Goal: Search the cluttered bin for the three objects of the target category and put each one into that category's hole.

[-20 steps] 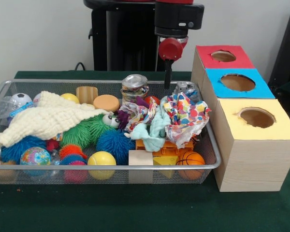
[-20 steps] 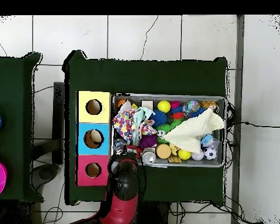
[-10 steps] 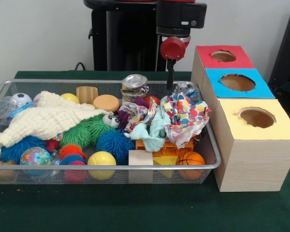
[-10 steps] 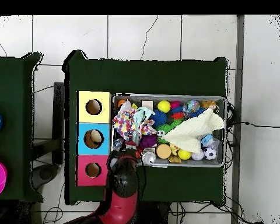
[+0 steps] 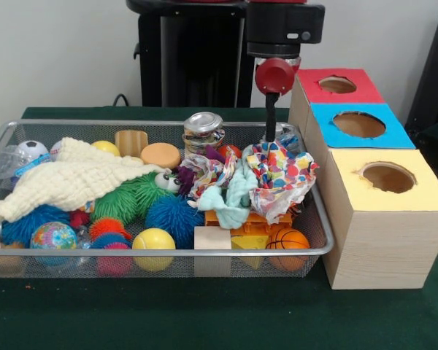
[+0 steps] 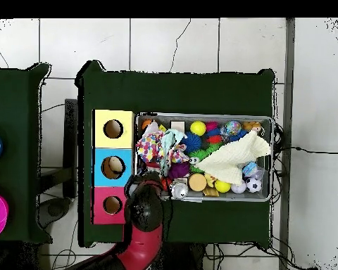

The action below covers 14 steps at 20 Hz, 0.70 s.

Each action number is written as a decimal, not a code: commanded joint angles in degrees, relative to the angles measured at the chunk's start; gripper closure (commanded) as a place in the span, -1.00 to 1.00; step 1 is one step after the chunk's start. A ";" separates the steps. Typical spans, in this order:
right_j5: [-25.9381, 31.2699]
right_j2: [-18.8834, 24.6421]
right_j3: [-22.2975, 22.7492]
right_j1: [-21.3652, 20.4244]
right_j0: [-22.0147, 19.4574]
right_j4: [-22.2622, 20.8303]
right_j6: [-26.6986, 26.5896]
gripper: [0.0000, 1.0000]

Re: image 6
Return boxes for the crushed silver metal can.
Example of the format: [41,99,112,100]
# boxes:
[170,181,189,200]

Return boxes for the cream knitted cloth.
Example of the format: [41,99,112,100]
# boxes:
[196,129,272,186]

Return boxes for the shallow clear mesh bin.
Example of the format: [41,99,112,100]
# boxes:
[133,112,275,203]

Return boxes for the wooden box with three holes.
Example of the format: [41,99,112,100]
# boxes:
[91,109,136,225]

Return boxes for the light teal cloth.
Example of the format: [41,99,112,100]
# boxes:
[158,128,188,177]

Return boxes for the colourful spotted cloth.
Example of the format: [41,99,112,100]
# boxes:
[135,130,165,165]

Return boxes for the blue spiky ball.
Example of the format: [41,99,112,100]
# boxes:
[180,131,203,154]
[229,129,248,142]

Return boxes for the yellow ball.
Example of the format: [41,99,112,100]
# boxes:
[189,120,207,136]

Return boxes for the dark green table cloth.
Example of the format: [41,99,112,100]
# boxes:
[0,63,54,245]
[75,59,275,248]

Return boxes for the globe print ball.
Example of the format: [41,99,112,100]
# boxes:
[224,120,242,136]

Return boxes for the black and white soccer ball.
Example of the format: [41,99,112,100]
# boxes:
[245,176,263,194]

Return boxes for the black stand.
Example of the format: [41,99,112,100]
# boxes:
[37,98,79,229]

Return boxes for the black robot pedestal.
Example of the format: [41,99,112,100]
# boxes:
[149,243,206,270]

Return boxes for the black floor cable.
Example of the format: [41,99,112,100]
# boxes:
[273,145,338,155]

